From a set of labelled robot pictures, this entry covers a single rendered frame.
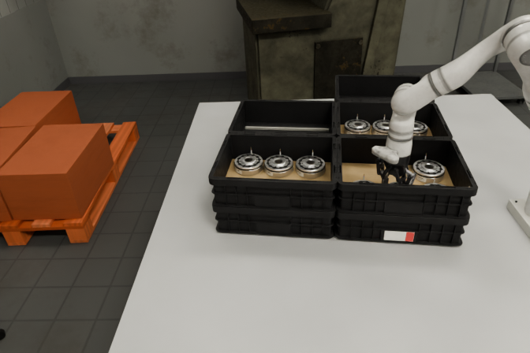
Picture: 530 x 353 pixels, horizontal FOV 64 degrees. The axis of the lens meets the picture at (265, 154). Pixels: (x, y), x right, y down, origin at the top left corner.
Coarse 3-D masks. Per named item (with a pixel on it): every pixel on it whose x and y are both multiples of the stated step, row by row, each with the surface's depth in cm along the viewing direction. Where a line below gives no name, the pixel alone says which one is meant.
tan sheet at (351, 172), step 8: (344, 168) 150; (352, 168) 150; (360, 168) 150; (368, 168) 150; (376, 168) 150; (344, 176) 146; (352, 176) 146; (360, 176) 145; (368, 176) 145; (376, 176) 145; (392, 176) 145; (448, 176) 143; (416, 184) 140; (448, 184) 139
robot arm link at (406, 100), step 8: (424, 80) 112; (400, 88) 118; (408, 88) 114; (416, 88) 113; (424, 88) 112; (432, 88) 111; (400, 96) 114; (408, 96) 114; (416, 96) 113; (424, 96) 113; (432, 96) 112; (392, 104) 117; (400, 104) 115; (408, 104) 114; (416, 104) 114; (424, 104) 114; (400, 112) 116; (408, 112) 115
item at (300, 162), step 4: (304, 156) 152; (308, 156) 152; (312, 156) 152; (300, 160) 151; (316, 160) 150; (320, 160) 150; (296, 164) 149; (300, 164) 148; (320, 164) 148; (324, 164) 147; (300, 168) 146; (304, 168) 146; (308, 168) 146; (312, 168) 146; (316, 168) 146; (320, 168) 145; (308, 172) 144; (312, 172) 144
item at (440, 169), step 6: (420, 162) 146; (432, 162) 145; (438, 162) 145; (414, 168) 143; (420, 168) 143; (438, 168) 142; (444, 168) 142; (420, 174) 140; (426, 174) 139; (432, 174) 139; (438, 174) 139
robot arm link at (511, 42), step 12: (528, 24) 96; (516, 36) 97; (528, 36) 95; (516, 48) 96; (528, 48) 95; (516, 60) 98; (528, 60) 97; (528, 72) 101; (528, 84) 105; (528, 96) 109
